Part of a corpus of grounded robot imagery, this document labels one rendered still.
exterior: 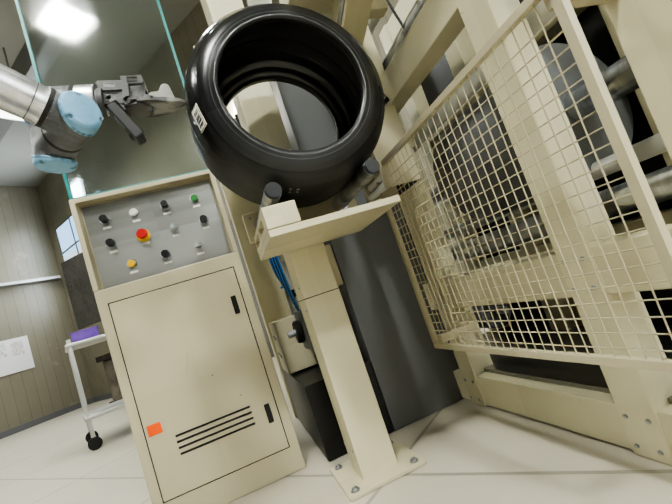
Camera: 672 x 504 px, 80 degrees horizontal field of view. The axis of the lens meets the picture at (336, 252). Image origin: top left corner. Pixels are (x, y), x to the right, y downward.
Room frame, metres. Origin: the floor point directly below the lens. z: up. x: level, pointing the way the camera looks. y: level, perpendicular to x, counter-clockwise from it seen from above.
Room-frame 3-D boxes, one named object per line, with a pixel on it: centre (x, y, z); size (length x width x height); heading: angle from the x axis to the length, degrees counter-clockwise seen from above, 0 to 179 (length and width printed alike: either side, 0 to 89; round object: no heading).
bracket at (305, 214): (1.36, 0.07, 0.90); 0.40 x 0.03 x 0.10; 107
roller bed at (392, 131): (1.51, -0.28, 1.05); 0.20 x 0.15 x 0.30; 17
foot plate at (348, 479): (1.43, 0.11, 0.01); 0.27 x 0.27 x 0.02; 17
